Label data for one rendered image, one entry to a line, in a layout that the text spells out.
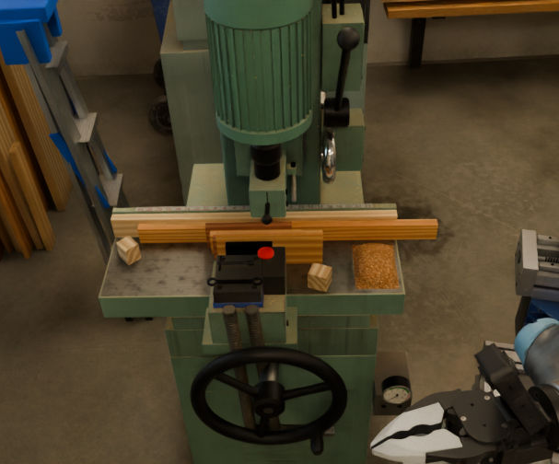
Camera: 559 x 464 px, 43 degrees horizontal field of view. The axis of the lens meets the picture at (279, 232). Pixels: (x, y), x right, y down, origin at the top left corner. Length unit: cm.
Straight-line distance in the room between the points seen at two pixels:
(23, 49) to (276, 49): 100
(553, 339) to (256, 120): 58
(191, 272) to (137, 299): 12
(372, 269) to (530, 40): 289
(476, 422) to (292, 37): 66
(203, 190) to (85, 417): 93
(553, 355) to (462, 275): 174
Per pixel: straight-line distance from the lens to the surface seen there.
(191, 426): 175
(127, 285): 143
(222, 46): 117
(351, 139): 152
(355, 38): 109
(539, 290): 172
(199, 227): 147
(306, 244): 139
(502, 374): 74
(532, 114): 369
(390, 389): 151
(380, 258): 141
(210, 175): 184
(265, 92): 117
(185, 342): 149
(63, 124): 209
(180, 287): 141
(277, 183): 135
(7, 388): 254
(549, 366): 100
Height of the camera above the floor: 190
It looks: 42 degrees down
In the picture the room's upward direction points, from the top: 2 degrees counter-clockwise
